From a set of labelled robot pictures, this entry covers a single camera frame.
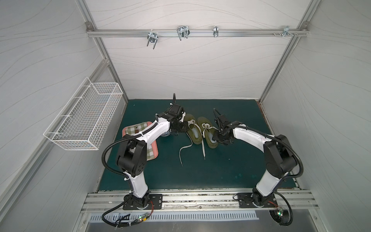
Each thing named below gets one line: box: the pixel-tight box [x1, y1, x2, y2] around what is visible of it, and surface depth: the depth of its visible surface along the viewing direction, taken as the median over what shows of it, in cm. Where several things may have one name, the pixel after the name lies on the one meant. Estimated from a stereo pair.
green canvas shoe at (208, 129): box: [197, 116, 220, 160], surface depth 97 cm
